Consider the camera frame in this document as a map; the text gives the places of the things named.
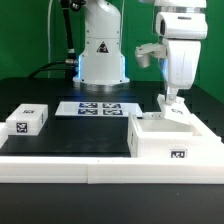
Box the white cabinet top block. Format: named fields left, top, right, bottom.
left=6, top=104, right=48, bottom=136

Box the white U-shaped border fence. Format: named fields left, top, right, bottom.
left=0, top=113, right=224, bottom=185

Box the white cabinet door panel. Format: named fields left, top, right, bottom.
left=157, top=94, right=191, bottom=124

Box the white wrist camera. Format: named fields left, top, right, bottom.
left=135, top=43, right=166, bottom=68

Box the white marker base sheet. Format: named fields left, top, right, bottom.
left=55, top=101, right=142, bottom=117

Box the white cabinet body box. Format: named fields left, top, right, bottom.
left=127, top=114, right=224, bottom=160

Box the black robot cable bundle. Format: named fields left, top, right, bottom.
left=27, top=0, right=86, bottom=80

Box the white thin cable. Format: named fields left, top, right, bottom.
left=47, top=0, right=55, bottom=79

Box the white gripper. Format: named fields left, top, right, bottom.
left=162, top=39, right=201, bottom=104

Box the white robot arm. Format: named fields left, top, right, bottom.
left=60, top=0, right=208, bottom=105

